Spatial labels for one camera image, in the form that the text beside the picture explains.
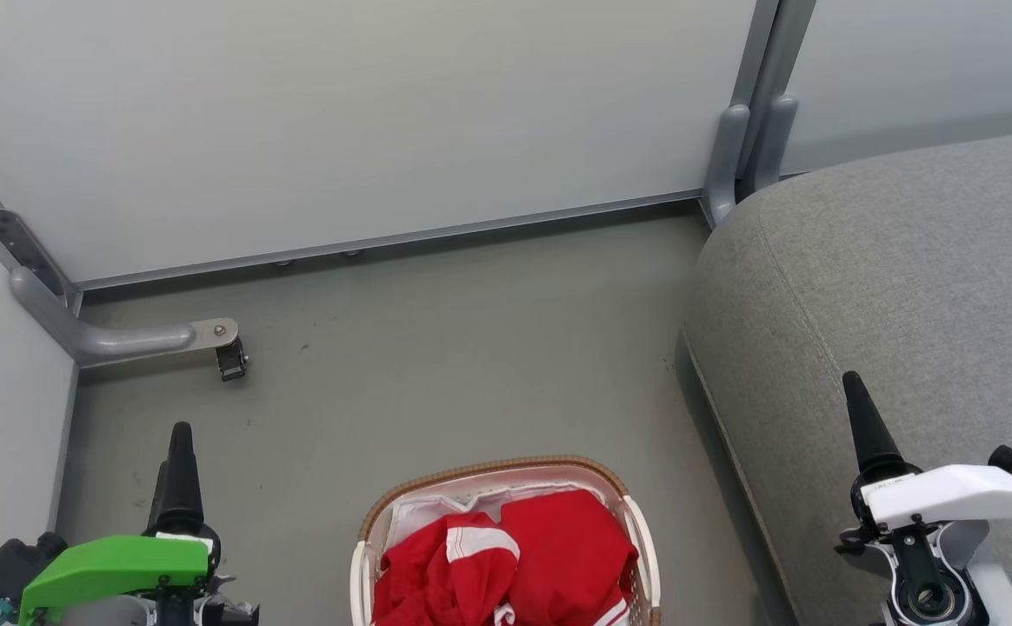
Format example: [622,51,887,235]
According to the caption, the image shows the white laundry basket brown rim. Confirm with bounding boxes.
[350,454,663,626]

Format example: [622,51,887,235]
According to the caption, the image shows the grey fabric sofa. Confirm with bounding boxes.
[682,128,1012,626]

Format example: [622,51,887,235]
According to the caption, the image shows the grey twin partition post feet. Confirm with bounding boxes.
[701,93,800,229]

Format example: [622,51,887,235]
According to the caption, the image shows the small black caster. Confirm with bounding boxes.
[216,337,250,383]

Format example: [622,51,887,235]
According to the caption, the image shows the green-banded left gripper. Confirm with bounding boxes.
[19,422,230,626]

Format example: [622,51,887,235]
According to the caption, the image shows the red shorts white stripe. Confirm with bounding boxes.
[373,512,522,626]

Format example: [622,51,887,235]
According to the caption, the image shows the black perforated hinge strip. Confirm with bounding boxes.
[0,208,68,298]

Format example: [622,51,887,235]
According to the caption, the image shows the grey curved partition foot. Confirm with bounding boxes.
[9,265,239,368]

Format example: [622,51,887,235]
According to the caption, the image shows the grey partition bottom rail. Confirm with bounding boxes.
[76,190,705,291]

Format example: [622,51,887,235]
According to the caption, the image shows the red shirt white hem stripes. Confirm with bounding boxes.
[497,489,640,626]

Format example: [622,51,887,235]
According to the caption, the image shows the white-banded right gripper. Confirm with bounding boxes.
[835,371,1012,626]

